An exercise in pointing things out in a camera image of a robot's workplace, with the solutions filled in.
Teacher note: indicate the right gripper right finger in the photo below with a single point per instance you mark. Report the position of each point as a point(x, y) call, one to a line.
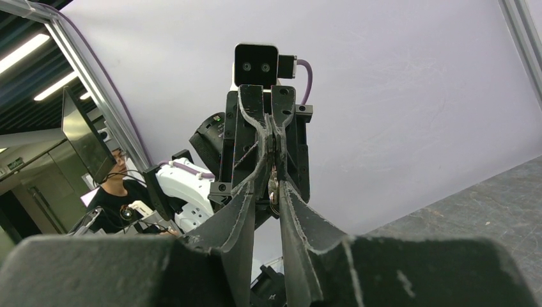
point(324, 266)

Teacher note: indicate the seated person in black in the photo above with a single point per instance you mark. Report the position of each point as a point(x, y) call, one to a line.
point(114, 195)

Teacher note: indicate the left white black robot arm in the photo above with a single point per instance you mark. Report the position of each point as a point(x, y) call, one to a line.
point(180, 190)

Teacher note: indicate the small silver key bunch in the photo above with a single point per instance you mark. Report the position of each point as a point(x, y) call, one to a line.
point(273, 191)

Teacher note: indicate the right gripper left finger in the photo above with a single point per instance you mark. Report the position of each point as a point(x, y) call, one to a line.
point(210, 266)

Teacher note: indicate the dark computer monitor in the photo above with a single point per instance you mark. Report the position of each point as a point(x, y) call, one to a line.
point(85, 139)

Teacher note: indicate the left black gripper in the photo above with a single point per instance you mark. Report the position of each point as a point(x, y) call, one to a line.
point(264, 145)

